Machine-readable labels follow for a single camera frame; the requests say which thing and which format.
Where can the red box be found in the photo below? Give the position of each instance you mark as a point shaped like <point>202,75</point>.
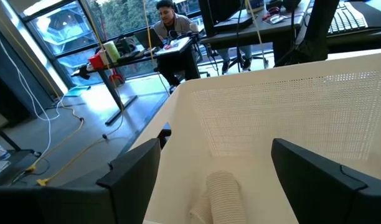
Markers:
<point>96,61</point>

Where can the green cup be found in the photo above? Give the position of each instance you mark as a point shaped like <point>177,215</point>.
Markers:
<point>112,51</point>

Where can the black monitor with base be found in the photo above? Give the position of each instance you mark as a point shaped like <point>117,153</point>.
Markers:
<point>221,15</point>

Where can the black frame post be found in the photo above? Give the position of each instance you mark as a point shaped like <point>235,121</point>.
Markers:
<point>318,31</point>

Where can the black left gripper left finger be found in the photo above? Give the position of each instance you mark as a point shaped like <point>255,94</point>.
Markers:
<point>125,186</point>

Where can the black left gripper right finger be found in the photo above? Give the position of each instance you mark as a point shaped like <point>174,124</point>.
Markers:
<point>318,189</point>

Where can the black office desk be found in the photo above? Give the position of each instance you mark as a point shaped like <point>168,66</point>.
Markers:
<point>131,59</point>

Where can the person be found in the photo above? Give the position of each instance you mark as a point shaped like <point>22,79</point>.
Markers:
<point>173,25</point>
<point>237,57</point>

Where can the white computer keyboard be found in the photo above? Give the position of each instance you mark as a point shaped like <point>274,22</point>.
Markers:
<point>346,18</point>

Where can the dark desk with keyboard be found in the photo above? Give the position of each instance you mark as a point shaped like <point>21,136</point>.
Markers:
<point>271,32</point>

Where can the white gauze bandage roll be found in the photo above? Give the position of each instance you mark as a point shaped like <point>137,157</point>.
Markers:
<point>224,199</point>

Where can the white perforated plastic basket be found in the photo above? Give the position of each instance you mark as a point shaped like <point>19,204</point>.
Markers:
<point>271,109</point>

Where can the dark laptop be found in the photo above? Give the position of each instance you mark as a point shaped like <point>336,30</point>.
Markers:
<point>148,39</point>

